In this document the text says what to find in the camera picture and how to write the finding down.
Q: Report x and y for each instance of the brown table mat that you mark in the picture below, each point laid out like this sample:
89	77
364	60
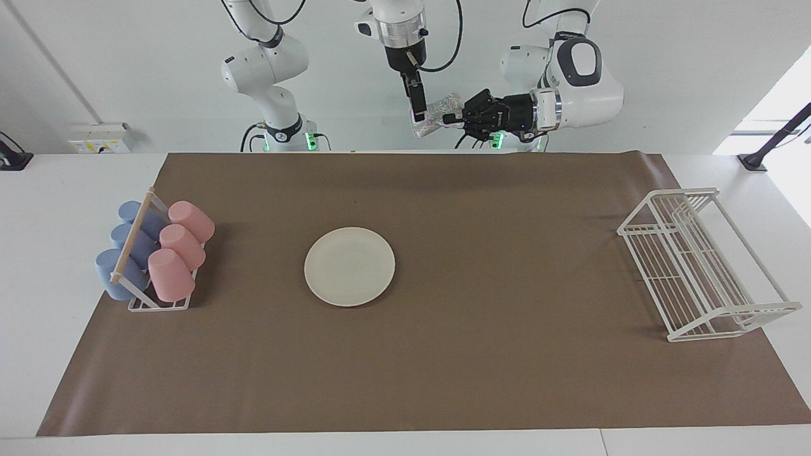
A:
507	380

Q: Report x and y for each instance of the black table clamp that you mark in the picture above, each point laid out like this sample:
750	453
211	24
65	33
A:
12	158

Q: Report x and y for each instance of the pink plastic cup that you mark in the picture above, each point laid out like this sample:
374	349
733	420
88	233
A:
191	220
171	275
182	246

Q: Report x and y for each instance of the white wall outlet box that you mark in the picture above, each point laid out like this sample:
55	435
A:
95	139

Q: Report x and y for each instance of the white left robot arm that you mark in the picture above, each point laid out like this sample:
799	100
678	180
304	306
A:
602	101

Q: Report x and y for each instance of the blue plastic cup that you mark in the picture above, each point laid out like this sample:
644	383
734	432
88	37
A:
108	269
128	211
120	234

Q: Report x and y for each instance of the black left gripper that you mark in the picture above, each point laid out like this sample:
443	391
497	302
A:
500	114

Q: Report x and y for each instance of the cream round plate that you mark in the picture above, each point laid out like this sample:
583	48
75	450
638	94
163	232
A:
350	266

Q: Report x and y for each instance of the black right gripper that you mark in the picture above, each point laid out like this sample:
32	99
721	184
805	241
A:
404	60

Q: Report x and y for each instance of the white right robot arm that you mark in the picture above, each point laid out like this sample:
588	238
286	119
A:
266	63

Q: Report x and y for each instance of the cup rack with wooden bar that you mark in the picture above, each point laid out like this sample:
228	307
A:
133	235

